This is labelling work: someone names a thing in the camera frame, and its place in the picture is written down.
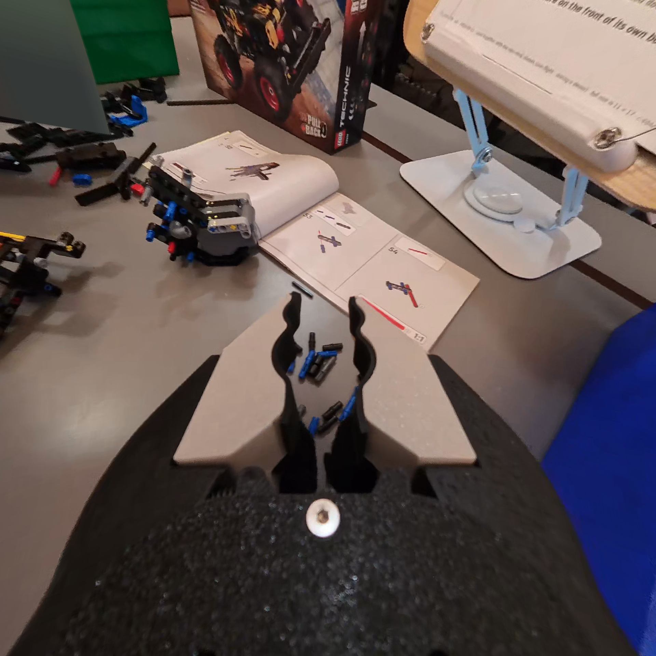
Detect white paper sheets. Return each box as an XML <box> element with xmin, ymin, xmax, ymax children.
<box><xmin>424</xmin><ymin>0</ymin><xmax>656</xmax><ymax>172</ymax></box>

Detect pile of loose lego pieces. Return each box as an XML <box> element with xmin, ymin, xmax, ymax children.
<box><xmin>0</xmin><ymin>77</ymin><xmax>170</xmax><ymax>206</ymax></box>

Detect grey black lego assembly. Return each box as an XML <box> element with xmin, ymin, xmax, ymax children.
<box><xmin>131</xmin><ymin>156</ymin><xmax>259</xmax><ymax>267</ymax></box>

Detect green box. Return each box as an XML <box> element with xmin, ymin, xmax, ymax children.
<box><xmin>69</xmin><ymin>0</ymin><xmax>180</xmax><ymax>85</ymax></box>

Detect white document stand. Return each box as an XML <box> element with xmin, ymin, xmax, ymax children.
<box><xmin>400</xmin><ymin>0</ymin><xmax>656</xmax><ymax>280</ymax></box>

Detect heap of small lego pins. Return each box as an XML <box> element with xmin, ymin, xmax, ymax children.
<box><xmin>287</xmin><ymin>330</ymin><xmax>362</xmax><ymax>436</ymax></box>

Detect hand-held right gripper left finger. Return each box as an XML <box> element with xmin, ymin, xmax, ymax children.
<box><xmin>173</xmin><ymin>291</ymin><xmax>319</xmax><ymax>493</ymax></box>

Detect grey board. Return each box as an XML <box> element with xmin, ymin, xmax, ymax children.
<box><xmin>0</xmin><ymin>0</ymin><xmax>111</xmax><ymax>135</ymax></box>

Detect blue fabric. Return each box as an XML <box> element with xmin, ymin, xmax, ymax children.
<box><xmin>542</xmin><ymin>302</ymin><xmax>656</xmax><ymax>656</ymax></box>

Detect open instruction booklet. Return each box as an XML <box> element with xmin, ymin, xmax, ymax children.
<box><xmin>146</xmin><ymin>129</ymin><xmax>481</xmax><ymax>352</ymax></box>

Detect lego set cardboard box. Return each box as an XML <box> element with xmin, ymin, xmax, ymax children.
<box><xmin>189</xmin><ymin>0</ymin><xmax>390</xmax><ymax>155</ymax></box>

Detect black yellow lego assembly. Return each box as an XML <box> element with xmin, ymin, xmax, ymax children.
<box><xmin>0</xmin><ymin>231</ymin><xmax>87</xmax><ymax>339</ymax></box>

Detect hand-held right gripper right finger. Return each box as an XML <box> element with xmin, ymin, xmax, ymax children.
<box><xmin>324</xmin><ymin>295</ymin><xmax>478</xmax><ymax>493</ymax></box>

